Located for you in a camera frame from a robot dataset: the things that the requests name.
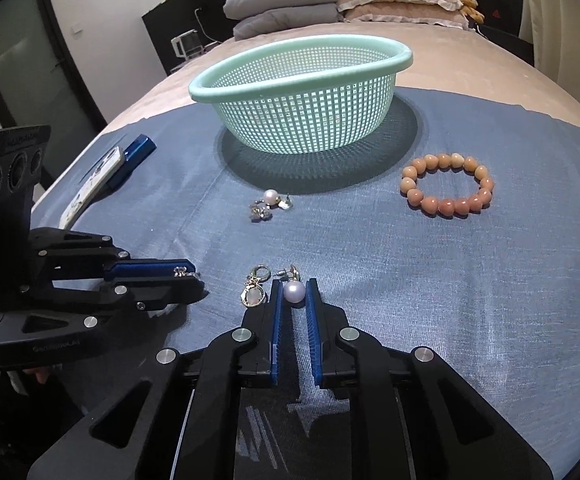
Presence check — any mint green plastic basket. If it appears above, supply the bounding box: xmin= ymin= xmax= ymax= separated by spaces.
xmin=188 ymin=34 xmax=414 ymax=155

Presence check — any beige bed cover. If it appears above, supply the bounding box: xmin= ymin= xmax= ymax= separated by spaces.
xmin=102 ymin=22 xmax=580 ymax=133

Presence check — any lower pink frilled pillow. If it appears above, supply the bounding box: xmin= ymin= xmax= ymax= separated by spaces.
xmin=343 ymin=1 xmax=469 ymax=29

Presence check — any brown plush toy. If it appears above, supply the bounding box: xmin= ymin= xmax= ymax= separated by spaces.
xmin=459 ymin=0 xmax=484 ymax=25

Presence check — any white pearl earring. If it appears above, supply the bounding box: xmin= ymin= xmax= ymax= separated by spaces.
xmin=249 ymin=188 xmax=293 ymax=222

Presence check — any white bedside device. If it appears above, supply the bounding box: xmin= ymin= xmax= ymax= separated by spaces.
xmin=171 ymin=29 xmax=204 ymax=61

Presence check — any white patterned smartphone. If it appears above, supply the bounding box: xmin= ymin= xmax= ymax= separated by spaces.
xmin=59 ymin=146 xmax=124 ymax=229

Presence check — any blue metal box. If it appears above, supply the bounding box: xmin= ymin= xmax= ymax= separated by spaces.
xmin=106 ymin=134 xmax=156 ymax=191

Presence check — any gold clasp pendant earring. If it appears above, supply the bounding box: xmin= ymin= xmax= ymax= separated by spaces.
xmin=240 ymin=266 xmax=272 ymax=309

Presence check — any black tracking camera box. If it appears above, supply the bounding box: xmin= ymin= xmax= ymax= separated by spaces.
xmin=0 ymin=125 xmax=50 ymax=283

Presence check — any lower grey pillow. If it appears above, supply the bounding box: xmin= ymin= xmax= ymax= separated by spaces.
xmin=232 ymin=3 xmax=341 ymax=41

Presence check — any white charging cable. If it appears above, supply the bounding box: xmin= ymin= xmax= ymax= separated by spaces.
xmin=193 ymin=6 xmax=222 ymax=51

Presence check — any orange bead bracelet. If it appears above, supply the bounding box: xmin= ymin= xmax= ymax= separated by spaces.
xmin=399 ymin=152 xmax=496 ymax=219

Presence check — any blue grey cloth mat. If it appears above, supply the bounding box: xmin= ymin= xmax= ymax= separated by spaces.
xmin=32 ymin=88 xmax=580 ymax=479

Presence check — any pearl stud earring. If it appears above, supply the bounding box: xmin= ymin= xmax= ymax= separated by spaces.
xmin=275 ymin=264 xmax=306 ymax=306

